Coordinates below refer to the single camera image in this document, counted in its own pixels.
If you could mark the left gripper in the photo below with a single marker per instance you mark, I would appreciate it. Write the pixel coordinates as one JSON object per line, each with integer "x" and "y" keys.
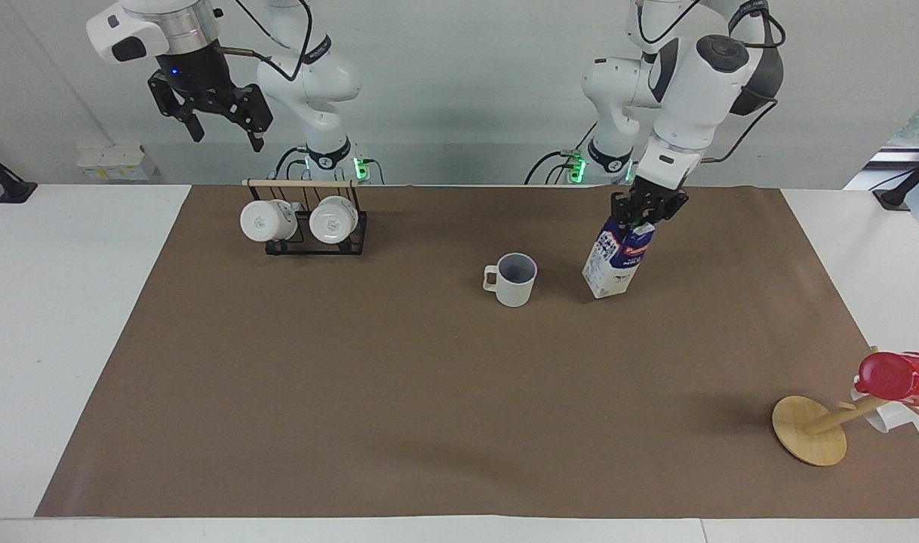
{"x": 652, "y": 192}

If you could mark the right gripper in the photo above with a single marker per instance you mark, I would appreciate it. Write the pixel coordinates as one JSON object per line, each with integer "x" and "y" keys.
{"x": 195, "y": 75}

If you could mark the blue white milk carton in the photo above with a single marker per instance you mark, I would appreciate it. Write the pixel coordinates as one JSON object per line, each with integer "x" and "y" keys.
{"x": 614, "y": 260}

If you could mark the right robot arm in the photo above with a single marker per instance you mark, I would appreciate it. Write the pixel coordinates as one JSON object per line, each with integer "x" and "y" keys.
{"x": 308, "y": 83}

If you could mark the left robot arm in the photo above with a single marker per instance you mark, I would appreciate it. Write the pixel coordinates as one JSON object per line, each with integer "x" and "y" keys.
{"x": 701, "y": 90}

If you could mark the red cup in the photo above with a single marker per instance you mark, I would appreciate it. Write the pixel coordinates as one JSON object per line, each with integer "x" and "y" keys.
{"x": 901, "y": 377}

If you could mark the small white cup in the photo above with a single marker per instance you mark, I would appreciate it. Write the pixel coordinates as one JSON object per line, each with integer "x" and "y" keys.
{"x": 886, "y": 416}

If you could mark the white mug with purple inside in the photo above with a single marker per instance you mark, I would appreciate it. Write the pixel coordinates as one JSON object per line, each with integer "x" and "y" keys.
{"x": 516, "y": 285}

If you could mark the black stand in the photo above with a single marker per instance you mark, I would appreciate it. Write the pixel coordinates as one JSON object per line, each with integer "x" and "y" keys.
{"x": 901, "y": 194}
{"x": 7, "y": 187}

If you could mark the wooden mug tree stand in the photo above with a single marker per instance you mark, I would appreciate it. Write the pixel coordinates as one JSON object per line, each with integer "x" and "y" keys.
{"x": 806, "y": 430}

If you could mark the white wall socket box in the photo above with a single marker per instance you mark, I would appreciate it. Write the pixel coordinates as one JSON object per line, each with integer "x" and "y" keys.
{"x": 116, "y": 162}

